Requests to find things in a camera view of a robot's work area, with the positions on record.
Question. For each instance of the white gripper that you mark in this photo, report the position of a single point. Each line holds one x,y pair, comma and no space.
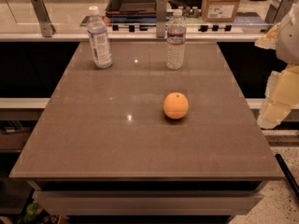
289,41

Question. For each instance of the blue label plastic bottle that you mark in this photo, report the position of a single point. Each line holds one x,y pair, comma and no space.
98,35

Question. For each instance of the clear plastic water bottle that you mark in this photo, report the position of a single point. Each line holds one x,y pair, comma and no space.
176,38

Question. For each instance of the cardboard box with label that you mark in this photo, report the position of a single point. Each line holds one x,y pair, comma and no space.
219,10

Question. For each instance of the orange fruit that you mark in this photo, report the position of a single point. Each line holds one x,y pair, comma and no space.
176,105

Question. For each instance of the black rod on floor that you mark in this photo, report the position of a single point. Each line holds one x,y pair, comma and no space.
288,174

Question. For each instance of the dark open tray bin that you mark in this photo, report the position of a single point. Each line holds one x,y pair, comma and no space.
131,7

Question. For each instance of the green object under table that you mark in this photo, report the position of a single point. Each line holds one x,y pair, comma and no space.
32,211

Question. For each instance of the right metal glass bracket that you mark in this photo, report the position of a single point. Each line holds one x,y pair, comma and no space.
276,11

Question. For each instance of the metal glass bracket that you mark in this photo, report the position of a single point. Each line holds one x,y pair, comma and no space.
161,18
46,26
276,11

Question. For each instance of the middle metal glass bracket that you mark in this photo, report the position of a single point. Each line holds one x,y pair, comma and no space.
161,18

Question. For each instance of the left metal glass bracket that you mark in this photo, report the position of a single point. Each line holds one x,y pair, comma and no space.
46,26

